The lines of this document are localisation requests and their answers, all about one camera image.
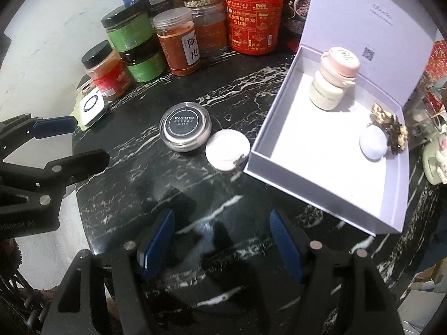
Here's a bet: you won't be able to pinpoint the brown fuzzy clothing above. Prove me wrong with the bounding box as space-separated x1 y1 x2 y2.
0 235 49 335

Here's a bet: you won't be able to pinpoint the clear glass cup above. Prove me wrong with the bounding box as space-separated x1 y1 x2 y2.
405 87 441 150

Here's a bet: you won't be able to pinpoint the tall green label jar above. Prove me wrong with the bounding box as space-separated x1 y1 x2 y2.
101 2 156 54

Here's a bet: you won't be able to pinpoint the red patterned bag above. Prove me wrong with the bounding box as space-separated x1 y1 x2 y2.
424 40 447 88

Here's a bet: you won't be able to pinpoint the cream mug with plush dog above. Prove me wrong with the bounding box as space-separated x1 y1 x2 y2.
421 134 447 185

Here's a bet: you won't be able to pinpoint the white square device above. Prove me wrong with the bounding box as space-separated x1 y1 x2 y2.
79 89 109 128

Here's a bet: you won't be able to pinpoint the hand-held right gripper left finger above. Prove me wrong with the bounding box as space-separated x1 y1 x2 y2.
42 209 176 335

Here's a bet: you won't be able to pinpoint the lavender gift box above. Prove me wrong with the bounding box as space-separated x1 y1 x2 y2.
243 0 444 235

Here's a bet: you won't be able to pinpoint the orange peel jar white label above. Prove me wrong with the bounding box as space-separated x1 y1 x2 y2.
153 8 201 76

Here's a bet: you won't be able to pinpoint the clear jar orange contents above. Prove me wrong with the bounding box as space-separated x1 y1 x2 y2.
190 2 229 58

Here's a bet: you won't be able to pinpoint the pale blue round compact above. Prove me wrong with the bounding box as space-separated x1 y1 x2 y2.
360 125 389 161

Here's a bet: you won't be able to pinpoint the lilac round compact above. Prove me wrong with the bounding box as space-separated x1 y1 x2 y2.
205 130 251 172

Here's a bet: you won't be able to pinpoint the red label jar black lid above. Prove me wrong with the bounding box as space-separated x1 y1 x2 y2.
81 41 132 101

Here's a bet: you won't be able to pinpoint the bear claw hair clip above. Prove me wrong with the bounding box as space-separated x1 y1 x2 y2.
371 103 395 124

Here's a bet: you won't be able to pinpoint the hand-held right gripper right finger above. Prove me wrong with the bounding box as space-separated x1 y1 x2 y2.
270 209 400 335

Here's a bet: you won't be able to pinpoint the white leaf pattern cloth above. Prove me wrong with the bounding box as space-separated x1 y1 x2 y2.
14 216 91 290

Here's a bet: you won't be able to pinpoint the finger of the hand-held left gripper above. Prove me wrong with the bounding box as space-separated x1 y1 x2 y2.
0 149 110 196
0 113 80 161

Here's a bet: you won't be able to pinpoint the short green label jar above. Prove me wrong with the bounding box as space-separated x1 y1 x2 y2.
120 40 168 83

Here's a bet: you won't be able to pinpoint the silver power bank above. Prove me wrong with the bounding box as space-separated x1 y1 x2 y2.
75 75 95 93

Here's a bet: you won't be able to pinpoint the red tin canister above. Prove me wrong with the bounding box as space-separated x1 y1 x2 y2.
224 0 283 56

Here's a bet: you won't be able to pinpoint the round case with ears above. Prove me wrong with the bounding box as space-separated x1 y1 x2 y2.
321 46 361 88

